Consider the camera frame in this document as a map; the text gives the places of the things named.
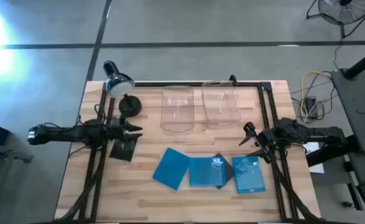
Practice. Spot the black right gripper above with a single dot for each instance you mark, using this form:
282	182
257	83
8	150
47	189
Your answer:
267	137

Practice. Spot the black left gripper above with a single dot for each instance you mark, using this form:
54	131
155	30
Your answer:
117	130

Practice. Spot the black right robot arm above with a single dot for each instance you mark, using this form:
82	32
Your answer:
297	130

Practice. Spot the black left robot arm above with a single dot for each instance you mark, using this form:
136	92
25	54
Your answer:
61	133

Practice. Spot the clear plastic bin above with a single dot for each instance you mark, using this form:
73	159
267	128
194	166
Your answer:
177	109
221	104

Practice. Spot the black desk lamp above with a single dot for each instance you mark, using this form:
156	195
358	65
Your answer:
120	84

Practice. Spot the white paper sheet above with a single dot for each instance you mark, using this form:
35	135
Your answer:
313	148

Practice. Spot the black power strip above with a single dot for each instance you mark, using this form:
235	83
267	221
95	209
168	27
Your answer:
311	105

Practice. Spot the black table support beam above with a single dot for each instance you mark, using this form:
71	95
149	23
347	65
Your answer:
328	155

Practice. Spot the grey side table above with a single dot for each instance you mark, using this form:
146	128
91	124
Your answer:
359	99

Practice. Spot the black pole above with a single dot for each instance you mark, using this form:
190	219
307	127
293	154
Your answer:
364	62

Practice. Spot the black floor fan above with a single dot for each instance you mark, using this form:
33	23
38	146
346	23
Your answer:
345	14

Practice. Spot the table-level camera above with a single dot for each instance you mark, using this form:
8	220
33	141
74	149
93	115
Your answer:
232	79

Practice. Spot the black aluminium table frame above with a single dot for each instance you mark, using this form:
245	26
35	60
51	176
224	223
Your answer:
201	84

